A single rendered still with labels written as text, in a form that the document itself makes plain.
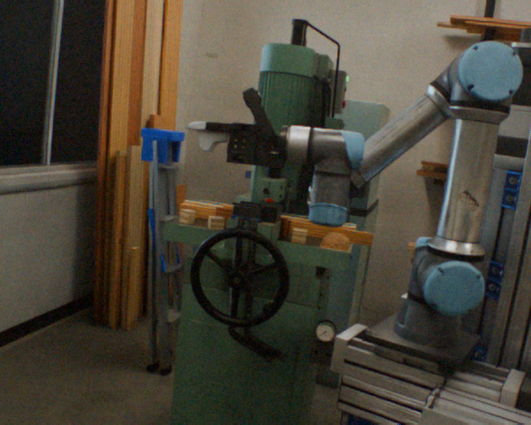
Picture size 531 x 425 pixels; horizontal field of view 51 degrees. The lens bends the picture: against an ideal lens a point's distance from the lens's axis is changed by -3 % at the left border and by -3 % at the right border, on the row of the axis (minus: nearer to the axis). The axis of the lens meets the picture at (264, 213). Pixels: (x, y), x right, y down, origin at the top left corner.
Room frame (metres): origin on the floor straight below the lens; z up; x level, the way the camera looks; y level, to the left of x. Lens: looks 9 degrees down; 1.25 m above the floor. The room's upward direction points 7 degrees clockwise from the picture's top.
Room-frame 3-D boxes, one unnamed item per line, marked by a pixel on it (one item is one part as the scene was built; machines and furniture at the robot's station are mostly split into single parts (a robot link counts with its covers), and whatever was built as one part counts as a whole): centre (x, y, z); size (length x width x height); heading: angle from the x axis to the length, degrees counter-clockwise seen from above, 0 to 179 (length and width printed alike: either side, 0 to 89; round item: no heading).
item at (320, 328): (1.66, -0.23, 0.65); 0.06 x 0.04 x 0.08; 79
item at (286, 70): (1.92, -0.01, 1.35); 0.18 x 0.18 x 0.31
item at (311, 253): (1.81, 0.01, 0.87); 0.61 x 0.30 x 0.06; 79
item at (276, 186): (1.94, -0.02, 1.03); 0.14 x 0.07 x 0.09; 169
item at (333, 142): (1.16, -0.13, 1.22); 0.11 x 0.08 x 0.09; 84
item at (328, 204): (1.18, -0.13, 1.12); 0.11 x 0.08 x 0.11; 174
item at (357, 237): (1.91, -0.04, 0.92); 0.67 x 0.02 x 0.04; 79
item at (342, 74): (2.20, -0.21, 1.40); 0.10 x 0.06 x 0.16; 169
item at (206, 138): (1.17, 0.14, 1.21); 0.09 x 0.03 x 0.06; 84
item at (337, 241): (1.79, -0.24, 0.92); 0.14 x 0.09 x 0.04; 169
